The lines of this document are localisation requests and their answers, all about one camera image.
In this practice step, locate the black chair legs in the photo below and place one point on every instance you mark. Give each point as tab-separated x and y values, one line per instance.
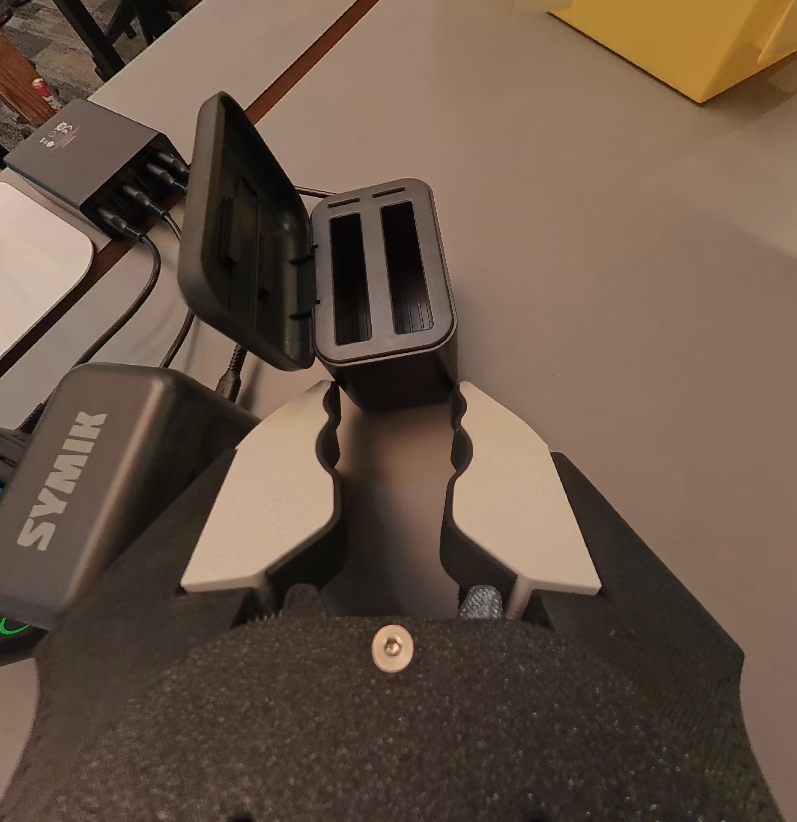
103	38

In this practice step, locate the black multi-port charger hub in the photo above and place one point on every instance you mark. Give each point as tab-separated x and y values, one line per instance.
83	151

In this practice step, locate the black battery charging case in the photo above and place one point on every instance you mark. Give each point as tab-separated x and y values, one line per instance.
388	379

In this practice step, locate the wooden furniture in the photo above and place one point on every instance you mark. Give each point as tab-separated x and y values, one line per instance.
13	70

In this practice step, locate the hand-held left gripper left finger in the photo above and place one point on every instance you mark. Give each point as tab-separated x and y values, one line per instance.
263	507

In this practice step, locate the white flat rounded device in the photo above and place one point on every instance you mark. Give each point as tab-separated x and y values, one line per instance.
25	263

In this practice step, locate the yellow bin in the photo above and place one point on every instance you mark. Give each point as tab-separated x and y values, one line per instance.
713	45

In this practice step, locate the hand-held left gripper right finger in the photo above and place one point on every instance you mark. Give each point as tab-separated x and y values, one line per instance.
520	507

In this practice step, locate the black power box white lettering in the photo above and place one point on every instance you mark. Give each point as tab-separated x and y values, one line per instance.
115	462

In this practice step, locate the red can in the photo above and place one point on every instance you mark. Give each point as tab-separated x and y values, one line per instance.
45	93

